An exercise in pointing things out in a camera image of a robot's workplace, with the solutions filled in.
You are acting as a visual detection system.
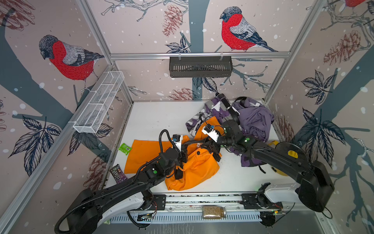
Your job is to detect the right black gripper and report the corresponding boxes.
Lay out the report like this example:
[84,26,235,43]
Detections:
[202,134,237,152]

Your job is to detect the orange trousers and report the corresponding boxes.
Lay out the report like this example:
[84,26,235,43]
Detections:
[124,133,220,191]

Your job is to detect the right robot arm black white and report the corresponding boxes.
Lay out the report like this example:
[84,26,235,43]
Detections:
[202,120,335,212]

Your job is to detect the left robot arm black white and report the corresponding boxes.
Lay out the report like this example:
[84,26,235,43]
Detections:
[54,129,186,234]

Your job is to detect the purple camouflage trousers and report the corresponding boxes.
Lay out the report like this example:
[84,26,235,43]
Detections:
[186,97,265,167]

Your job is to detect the small green packet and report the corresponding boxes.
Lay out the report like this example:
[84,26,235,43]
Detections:
[118,143,132,156]

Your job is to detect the plain purple garment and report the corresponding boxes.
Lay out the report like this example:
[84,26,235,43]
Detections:
[232,97,275,142]

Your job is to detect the dark candy packet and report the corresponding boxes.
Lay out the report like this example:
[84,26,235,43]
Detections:
[110,164,128,184]

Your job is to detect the jar of grains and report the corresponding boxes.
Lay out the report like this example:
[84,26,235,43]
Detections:
[202,205,227,219]

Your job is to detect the yellow object beside spool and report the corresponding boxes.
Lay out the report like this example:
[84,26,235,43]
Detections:
[268,140,288,176]

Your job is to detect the black spool yellow hub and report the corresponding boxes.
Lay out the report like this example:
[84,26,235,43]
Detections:
[275,142,309,163]

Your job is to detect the black perforated metal shelf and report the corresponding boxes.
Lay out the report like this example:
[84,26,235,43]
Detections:
[169,56,233,78]

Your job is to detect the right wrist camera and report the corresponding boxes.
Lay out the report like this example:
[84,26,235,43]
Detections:
[202,124,221,143]

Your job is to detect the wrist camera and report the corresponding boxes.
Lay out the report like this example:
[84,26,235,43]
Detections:
[202,124,221,143]
[172,134,183,151]

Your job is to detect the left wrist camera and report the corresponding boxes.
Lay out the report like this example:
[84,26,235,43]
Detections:
[172,134,183,151]

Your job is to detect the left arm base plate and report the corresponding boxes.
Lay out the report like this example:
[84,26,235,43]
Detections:
[137,195,166,211]

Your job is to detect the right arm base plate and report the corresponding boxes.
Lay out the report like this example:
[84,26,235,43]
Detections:
[240,193,283,209]

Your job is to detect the white wire mesh basket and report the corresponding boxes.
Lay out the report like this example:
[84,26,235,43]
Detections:
[73,71,124,133]

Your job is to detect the horizontal aluminium frame bar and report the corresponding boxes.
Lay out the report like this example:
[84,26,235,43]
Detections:
[110,52,291,61]

